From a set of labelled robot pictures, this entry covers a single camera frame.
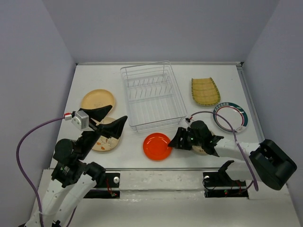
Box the orange round plate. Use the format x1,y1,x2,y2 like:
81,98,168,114
143,133,172,161

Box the small cream plate with flowers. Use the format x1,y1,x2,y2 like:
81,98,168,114
192,132,214,155

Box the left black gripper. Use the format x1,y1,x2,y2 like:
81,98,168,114
78,104,129,158

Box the cream plate with leaf pattern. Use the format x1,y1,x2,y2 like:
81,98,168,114
92,117,120,152

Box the plain yellow round plate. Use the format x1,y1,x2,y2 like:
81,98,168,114
80,89,116,112

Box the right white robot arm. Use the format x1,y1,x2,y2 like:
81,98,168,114
168,121,297,191

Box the white plate with green rim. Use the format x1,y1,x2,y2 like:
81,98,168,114
213,102,249,133

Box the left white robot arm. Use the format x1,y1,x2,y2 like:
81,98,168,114
16,105,128,227

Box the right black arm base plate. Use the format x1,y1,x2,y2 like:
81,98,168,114
202,172,249,198

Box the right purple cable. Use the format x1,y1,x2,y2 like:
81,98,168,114
190,111,259,192

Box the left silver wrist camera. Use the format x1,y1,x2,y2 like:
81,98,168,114
71,110,89,131

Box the white wire dish rack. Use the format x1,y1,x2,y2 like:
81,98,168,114
120,61,187,131

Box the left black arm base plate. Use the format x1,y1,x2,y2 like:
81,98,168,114
84,171,120,199

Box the yellow green bamboo-pattern plate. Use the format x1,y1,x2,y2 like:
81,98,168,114
191,78,221,106

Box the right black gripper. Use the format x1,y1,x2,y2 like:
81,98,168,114
167,127,203,150

